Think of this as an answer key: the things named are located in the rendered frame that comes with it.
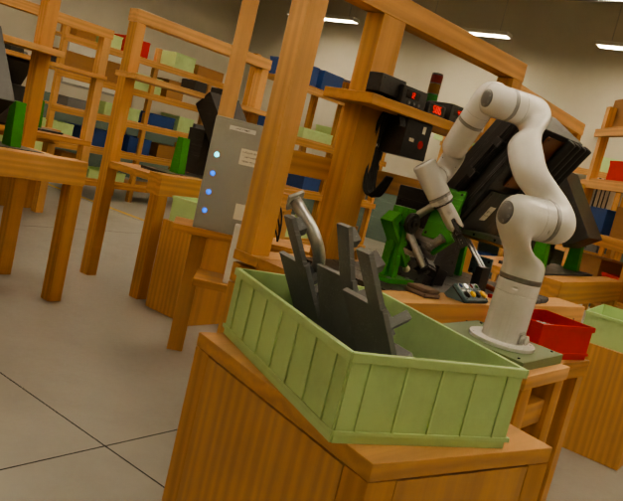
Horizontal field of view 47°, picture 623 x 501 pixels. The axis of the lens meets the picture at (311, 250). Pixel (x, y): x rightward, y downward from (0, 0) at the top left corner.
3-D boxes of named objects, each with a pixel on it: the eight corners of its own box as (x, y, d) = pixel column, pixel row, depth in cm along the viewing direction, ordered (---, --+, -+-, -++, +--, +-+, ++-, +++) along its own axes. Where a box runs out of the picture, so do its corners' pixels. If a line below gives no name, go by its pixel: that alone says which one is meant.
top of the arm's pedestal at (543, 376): (566, 380, 210) (570, 367, 209) (523, 391, 185) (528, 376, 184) (471, 342, 229) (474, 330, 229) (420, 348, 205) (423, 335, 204)
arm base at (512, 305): (545, 353, 206) (565, 292, 203) (511, 355, 193) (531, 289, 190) (492, 329, 219) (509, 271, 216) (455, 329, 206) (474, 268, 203)
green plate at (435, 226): (455, 249, 275) (476, 199, 276) (445, 243, 269) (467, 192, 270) (430, 242, 283) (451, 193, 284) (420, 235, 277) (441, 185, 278)
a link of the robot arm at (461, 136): (473, 105, 247) (429, 172, 265) (455, 115, 235) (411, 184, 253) (494, 120, 245) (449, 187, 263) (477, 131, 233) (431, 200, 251)
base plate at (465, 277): (536, 300, 315) (537, 296, 315) (384, 295, 235) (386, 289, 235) (457, 273, 343) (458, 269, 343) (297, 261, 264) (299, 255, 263)
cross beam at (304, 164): (461, 209, 356) (466, 191, 355) (273, 170, 261) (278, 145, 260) (453, 207, 359) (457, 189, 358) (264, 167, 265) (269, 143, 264)
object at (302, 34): (470, 273, 361) (522, 83, 348) (250, 254, 253) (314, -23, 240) (455, 268, 367) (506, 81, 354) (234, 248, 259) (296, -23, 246)
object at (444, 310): (576, 338, 322) (585, 306, 320) (369, 350, 213) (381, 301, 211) (547, 328, 331) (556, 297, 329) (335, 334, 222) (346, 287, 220)
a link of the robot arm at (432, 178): (435, 195, 260) (424, 203, 253) (419, 162, 259) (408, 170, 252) (454, 187, 255) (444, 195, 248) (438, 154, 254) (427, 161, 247)
